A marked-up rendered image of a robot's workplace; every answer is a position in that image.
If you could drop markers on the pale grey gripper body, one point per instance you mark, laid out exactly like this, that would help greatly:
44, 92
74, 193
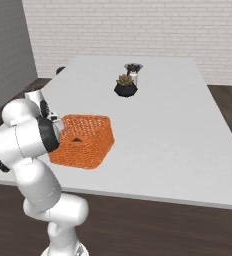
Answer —
59, 126

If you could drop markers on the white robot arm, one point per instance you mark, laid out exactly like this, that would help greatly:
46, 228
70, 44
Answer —
28, 146

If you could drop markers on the orange woven basket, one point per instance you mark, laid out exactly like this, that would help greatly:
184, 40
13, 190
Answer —
88, 146

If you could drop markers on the dark round stool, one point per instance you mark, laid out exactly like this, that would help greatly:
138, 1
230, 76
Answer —
60, 70

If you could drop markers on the black pot with succulent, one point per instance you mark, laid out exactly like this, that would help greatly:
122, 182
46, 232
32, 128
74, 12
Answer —
125, 90

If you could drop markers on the white vase with dried flowers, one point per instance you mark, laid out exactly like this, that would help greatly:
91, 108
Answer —
134, 77

